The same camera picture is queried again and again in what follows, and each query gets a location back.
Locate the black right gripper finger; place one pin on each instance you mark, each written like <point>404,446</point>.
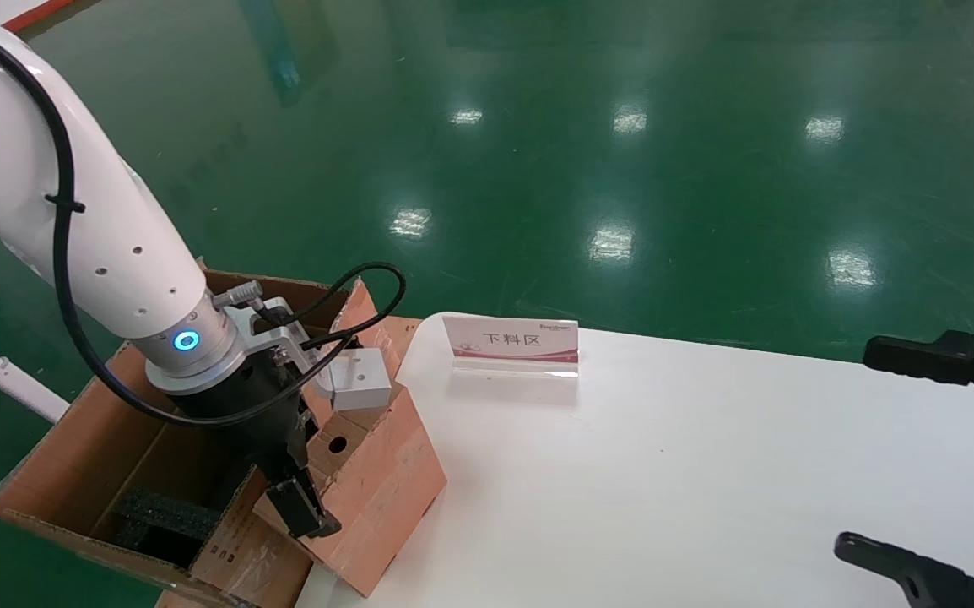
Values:
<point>960,359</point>
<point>934,583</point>

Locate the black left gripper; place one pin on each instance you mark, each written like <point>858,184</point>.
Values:
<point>251,414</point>

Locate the small cardboard box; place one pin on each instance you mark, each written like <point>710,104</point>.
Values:
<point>386,481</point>

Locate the large open cardboard box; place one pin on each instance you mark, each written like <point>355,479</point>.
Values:
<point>99,439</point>

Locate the black foam block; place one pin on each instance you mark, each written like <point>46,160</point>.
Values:
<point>166,511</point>

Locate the white red sign placard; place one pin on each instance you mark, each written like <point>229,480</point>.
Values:
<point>511,342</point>

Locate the white equipment stand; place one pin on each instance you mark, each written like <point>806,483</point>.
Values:
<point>6,376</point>

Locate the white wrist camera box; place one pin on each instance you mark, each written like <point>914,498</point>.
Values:
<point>360,380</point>

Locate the silver camera mounting bracket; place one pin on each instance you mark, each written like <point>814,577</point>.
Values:
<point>276,338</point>

